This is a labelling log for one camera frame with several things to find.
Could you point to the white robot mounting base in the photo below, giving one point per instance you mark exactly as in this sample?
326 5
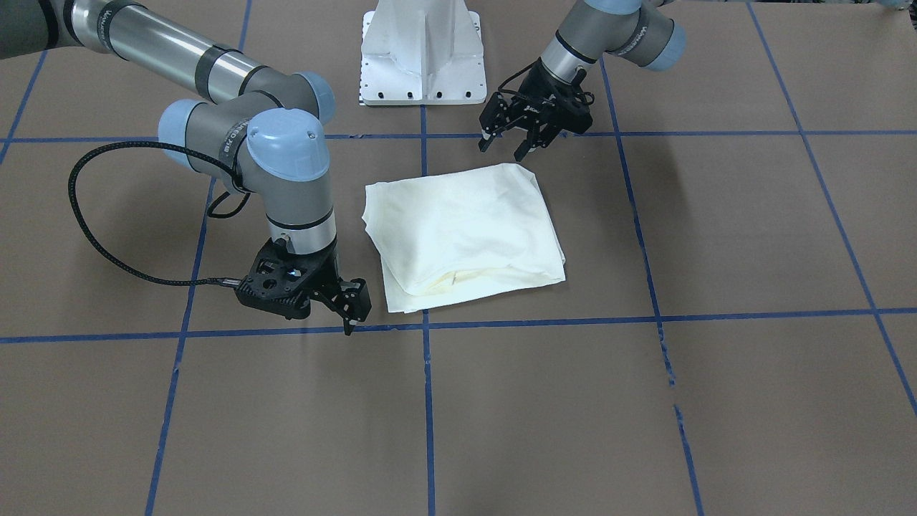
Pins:
422 53

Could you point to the cream long-sleeve cat shirt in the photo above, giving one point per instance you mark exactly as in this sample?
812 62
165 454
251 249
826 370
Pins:
457 237

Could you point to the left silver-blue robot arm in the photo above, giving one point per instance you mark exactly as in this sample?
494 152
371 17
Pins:
633 30

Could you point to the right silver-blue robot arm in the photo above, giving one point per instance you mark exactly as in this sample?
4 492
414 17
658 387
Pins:
257 130

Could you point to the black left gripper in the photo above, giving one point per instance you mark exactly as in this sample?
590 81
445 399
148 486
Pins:
539 95

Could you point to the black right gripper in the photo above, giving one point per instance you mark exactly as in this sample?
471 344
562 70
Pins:
326 271

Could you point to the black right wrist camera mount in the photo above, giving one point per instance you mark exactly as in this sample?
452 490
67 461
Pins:
275 283

